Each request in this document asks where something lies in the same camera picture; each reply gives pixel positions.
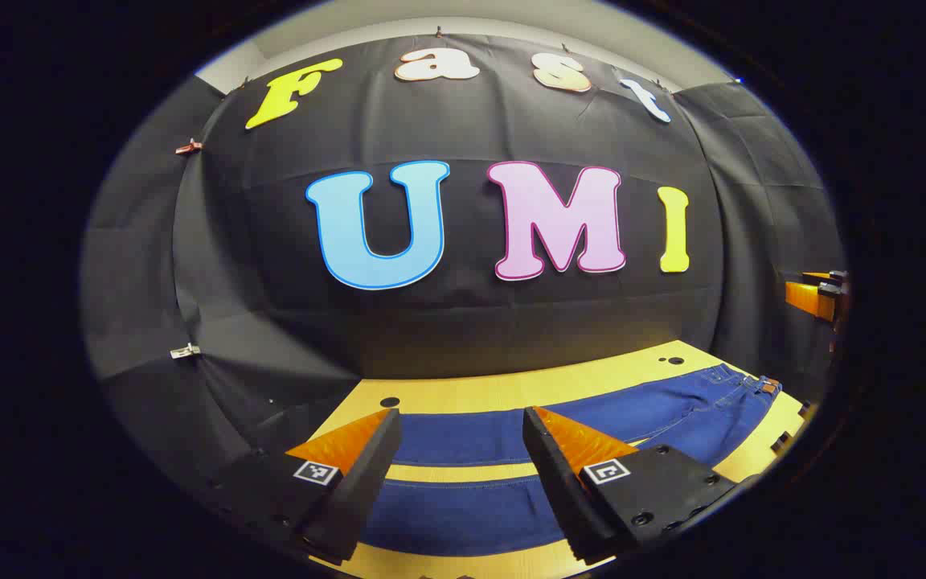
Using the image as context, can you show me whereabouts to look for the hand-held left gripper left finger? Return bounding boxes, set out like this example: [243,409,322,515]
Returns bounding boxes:
[207,408,403,565]

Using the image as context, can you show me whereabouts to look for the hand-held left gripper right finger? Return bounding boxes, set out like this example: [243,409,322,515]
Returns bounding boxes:
[522,405,739,565]

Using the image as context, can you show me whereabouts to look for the blue denim jeans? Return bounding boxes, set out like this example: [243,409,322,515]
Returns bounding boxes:
[360,363,782,557]

